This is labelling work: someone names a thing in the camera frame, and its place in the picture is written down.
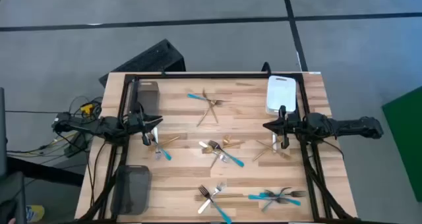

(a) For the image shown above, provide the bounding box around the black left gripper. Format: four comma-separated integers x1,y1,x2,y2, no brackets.
127,110,164,146

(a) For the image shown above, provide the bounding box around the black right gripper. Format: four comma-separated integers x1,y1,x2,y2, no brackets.
262,105,309,150

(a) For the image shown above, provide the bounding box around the gray translucent plastic bin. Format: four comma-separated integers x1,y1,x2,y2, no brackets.
133,80,162,117
110,164,152,216

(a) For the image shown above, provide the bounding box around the white plastic bin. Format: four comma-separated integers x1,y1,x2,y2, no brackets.
265,74,297,117

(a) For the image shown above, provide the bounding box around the black perforated box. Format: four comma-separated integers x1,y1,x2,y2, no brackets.
98,38,187,88

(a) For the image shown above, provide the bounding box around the yellow connector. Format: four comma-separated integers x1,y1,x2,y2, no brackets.
80,102,95,115

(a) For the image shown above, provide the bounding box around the black floor beam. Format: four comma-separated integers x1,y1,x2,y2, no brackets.
6,156,85,188

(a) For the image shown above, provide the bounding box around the green panel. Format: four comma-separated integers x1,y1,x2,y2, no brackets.
381,85,422,204

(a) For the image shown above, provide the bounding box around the yellow blue bag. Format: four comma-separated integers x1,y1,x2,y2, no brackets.
25,204,45,223

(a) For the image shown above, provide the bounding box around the yellow cable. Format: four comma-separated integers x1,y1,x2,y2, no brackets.
6,131,82,156

